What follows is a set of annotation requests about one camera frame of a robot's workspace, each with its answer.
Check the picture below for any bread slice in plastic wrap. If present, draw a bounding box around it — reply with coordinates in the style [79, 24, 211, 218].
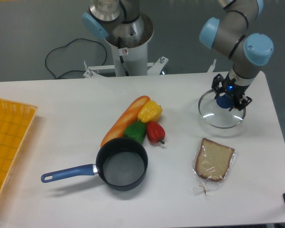
[193, 138, 236, 197]

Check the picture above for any red toy bell pepper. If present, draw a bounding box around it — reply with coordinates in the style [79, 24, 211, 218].
[146, 122, 165, 144]

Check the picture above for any glass lid blue knob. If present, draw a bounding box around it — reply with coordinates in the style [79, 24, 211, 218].
[198, 90, 246, 129]

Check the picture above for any black cable on floor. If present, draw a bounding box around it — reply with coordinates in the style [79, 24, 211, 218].
[45, 38, 107, 79]

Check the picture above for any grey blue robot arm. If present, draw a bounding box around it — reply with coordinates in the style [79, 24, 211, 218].
[82, 0, 274, 110]

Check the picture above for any yellow toy bell pepper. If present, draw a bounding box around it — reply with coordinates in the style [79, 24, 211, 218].
[138, 100, 162, 123]

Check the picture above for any yellow woven basket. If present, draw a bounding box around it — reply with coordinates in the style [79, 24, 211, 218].
[0, 98, 38, 198]

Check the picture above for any green toy bell pepper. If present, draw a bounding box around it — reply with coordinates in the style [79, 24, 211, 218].
[123, 121, 146, 144]

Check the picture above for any black saucepan blue handle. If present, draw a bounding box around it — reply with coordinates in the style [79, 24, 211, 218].
[41, 138, 148, 191]

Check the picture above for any orange toy baguette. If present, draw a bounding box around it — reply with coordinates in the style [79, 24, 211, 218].
[100, 95, 151, 147]

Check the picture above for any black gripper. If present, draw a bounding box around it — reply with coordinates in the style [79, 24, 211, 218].
[211, 74, 252, 111]

